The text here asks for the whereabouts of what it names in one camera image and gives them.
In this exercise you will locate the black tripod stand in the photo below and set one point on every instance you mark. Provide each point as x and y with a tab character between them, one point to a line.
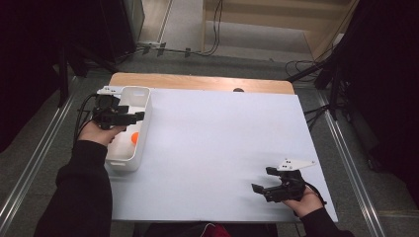
332	98

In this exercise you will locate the white plastic bin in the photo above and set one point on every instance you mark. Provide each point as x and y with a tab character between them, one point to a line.
126	154

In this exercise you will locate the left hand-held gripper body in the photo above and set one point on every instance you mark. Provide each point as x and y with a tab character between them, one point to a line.
107	113

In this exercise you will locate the metal floor rail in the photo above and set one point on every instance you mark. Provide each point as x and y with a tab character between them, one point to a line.
349	164
33	164

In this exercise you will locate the person's left hand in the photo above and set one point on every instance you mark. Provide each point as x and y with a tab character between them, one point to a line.
95	133

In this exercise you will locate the orange ping-pong ball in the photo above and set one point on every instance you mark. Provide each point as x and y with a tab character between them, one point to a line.
135	138

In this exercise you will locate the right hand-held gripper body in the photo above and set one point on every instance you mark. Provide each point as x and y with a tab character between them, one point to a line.
288	186

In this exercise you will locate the white table sheet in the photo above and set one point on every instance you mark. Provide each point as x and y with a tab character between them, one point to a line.
214	148

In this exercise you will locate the person's right hand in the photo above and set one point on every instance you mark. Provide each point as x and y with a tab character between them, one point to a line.
306	202

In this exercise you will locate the dark curtain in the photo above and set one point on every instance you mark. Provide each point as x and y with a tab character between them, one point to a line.
385	98
29	65

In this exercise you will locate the dark cabinet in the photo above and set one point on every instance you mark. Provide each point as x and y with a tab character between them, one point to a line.
122	29

